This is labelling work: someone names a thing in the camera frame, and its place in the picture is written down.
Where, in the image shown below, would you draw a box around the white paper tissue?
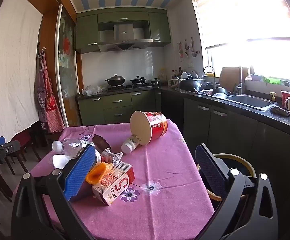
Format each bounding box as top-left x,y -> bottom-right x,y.
52,154 -> 72,170

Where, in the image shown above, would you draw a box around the clear plastic water bottle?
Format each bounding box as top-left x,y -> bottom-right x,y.
52,139 -> 94,158

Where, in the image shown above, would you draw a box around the silver snack wrapper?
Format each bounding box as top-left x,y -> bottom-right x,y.
100,147 -> 123,167

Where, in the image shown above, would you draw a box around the red white milk carton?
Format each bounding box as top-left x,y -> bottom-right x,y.
92,162 -> 135,206

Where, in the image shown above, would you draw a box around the small white plastic bottle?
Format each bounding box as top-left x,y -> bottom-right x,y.
121,134 -> 140,154

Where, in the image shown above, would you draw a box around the red paper noodle bucket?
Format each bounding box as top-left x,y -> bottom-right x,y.
130,111 -> 168,146

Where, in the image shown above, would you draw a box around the yellow rimmed trash bin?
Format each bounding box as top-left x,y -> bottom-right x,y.
196,153 -> 256,202

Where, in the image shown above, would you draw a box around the steel kitchen sink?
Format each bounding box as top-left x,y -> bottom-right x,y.
225,95 -> 277,112

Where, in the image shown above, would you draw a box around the dark wooden chair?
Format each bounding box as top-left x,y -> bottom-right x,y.
0,126 -> 41,202

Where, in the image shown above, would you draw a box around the pink floral tablecloth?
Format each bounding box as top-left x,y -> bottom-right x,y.
12,119 -> 215,240

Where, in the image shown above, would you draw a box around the hanging red apron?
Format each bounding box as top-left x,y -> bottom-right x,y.
34,47 -> 65,133

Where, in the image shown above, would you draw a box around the green lower cabinets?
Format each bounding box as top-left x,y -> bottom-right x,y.
78,87 -> 161,126

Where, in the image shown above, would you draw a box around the green cabinets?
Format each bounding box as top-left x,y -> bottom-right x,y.
75,7 -> 171,54
78,87 -> 161,126

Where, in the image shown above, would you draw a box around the white hanging sheet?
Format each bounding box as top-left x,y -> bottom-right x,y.
0,0 -> 42,142

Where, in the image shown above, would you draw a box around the steel sink faucet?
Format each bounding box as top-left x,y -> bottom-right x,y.
233,67 -> 243,95

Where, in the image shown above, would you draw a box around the dark dish rag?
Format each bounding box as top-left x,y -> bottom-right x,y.
270,105 -> 290,117

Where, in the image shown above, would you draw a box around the black wok with lid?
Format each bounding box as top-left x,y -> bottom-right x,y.
105,74 -> 125,87

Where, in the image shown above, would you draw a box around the large black pan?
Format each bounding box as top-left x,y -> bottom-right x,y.
172,79 -> 204,93

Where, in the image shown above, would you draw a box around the wooden cutting board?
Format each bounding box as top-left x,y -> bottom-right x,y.
219,67 -> 249,92

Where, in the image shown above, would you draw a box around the glass sliding door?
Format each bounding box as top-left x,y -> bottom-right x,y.
55,5 -> 81,127

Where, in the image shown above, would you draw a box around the red mug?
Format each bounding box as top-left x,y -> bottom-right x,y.
281,90 -> 290,107

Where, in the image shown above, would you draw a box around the small black pot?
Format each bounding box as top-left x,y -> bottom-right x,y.
130,76 -> 147,85

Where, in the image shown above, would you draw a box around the steel range hood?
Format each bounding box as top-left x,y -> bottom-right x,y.
98,22 -> 154,52

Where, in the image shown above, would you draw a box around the green upper cabinets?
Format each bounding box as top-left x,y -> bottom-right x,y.
75,7 -> 171,54

